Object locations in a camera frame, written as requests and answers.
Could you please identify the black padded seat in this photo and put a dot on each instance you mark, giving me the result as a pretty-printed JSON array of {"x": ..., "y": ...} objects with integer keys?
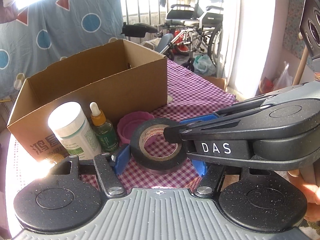
[{"x": 137, "y": 30}]

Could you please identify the teal plastic bag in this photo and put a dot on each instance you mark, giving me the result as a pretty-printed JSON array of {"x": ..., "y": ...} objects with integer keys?
[{"x": 205, "y": 65}]

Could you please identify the black tape roll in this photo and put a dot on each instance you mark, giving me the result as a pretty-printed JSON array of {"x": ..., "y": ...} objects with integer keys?
[{"x": 136, "y": 145}]

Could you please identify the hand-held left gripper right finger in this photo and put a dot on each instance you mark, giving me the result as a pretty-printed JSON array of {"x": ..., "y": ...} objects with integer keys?
[{"x": 200, "y": 168}]

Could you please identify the wooden stick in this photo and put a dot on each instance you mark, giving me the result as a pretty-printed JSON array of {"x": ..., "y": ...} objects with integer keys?
[{"x": 301, "y": 65}]

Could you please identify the pink plastic cup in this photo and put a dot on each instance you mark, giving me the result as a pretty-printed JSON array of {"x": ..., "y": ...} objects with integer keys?
[{"x": 127, "y": 127}]

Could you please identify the black folding wheelchair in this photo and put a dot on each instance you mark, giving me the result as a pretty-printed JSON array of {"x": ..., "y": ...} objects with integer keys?
[{"x": 200, "y": 22}]

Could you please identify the white plastic bag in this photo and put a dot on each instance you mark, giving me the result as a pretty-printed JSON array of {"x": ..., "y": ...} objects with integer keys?
[{"x": 283, "y": 76}]

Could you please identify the purple checkered tablecloth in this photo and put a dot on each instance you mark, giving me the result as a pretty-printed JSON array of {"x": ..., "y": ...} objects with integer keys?
[{"x": 200, "y": 100}]

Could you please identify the brown cardboard box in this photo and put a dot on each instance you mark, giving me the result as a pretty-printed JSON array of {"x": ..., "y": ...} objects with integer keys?
[{"x": 112, "y": 85}]

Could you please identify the white pill bottle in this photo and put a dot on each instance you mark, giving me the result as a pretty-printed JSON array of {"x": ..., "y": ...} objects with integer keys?
[{"x": 72, "y": 130}]

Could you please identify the grey blue seat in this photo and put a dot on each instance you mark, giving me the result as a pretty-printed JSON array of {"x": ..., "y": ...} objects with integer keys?
[{"x": 165, "y": 42}]

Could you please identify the person's right hand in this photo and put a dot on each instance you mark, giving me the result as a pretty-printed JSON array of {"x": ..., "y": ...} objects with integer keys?
[{"x": 313, "y": 200}]

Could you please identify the green dropper bottle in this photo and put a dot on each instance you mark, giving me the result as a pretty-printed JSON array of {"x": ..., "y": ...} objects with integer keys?
[{"x": 105, "y": 132}]

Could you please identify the dark red cloth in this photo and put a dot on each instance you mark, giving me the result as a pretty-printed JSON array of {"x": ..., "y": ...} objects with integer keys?
[{"x": 7, "y": 12}]

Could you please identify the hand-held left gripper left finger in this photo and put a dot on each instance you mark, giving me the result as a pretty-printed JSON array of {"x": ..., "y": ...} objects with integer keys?
[{"x": 122, "y": 160}]

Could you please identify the gold round jar lid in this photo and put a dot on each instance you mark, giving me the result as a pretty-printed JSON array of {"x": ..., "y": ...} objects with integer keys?
[{"x": 53, "y": 160}]

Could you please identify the yellow rod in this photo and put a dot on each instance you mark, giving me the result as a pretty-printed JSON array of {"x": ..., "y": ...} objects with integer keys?
[{"x": 3, "y": 101}]

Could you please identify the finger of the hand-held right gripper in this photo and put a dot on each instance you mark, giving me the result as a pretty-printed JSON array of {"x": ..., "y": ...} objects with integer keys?
[
  {"x": 175, "y": 135},
  {"x": 200, "y": 118}
]

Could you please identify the metal railing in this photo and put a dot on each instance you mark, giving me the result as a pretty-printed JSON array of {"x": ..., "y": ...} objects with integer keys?
[{"x": 147, "y": 2}]

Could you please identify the blue printed blanket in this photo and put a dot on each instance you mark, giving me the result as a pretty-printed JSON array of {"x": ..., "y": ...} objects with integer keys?
[{"x": 62, "y": 30}]

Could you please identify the small cardboard box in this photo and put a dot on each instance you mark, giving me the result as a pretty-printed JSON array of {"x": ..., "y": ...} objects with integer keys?
[{"x": 220, "y": 82}]

